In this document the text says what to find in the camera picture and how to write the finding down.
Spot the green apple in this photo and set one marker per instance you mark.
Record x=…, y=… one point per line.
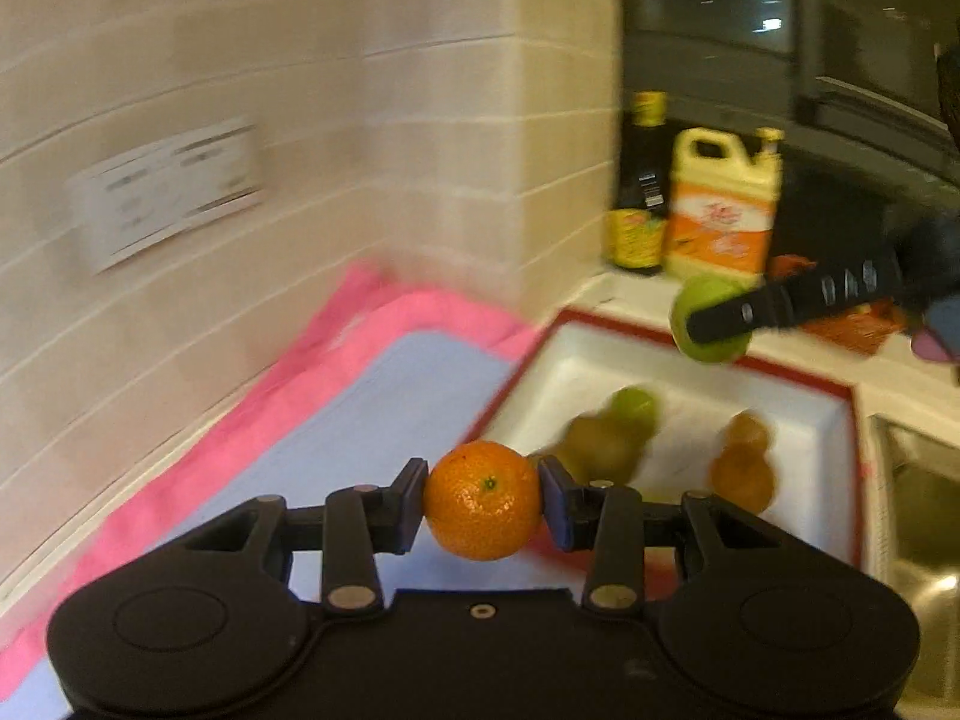
x=636, y=405
x=716, y=354

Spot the pink towel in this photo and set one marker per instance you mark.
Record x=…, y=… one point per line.
x=315, y=375

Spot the dark sauce bottle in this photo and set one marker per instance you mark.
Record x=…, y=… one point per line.
x=637, y=195

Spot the blue cloth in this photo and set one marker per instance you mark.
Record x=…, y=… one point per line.
x=375, y=420

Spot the red box with white inside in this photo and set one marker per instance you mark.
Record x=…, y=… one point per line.
x=585, y=367

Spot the person's right hand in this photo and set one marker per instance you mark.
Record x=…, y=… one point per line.
x=936, y=345

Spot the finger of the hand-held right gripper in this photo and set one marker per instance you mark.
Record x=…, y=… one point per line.
x=795, y=300

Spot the stainless steel sink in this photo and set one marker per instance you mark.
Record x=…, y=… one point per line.
x=922, y=525

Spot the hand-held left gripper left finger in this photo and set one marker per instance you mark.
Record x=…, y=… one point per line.
x=411, y=510

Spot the medium orange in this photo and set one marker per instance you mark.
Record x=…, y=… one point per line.
x=480, y=502

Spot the dark window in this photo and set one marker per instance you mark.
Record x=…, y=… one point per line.
x=712, y=0

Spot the yellow detergent jug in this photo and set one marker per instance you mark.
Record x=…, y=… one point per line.
x=720, y=225

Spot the white wall outlet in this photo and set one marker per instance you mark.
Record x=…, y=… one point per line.
x=120, y=217
x=217, y=172

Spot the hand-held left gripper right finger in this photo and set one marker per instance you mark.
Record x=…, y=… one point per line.
x=553, y=506

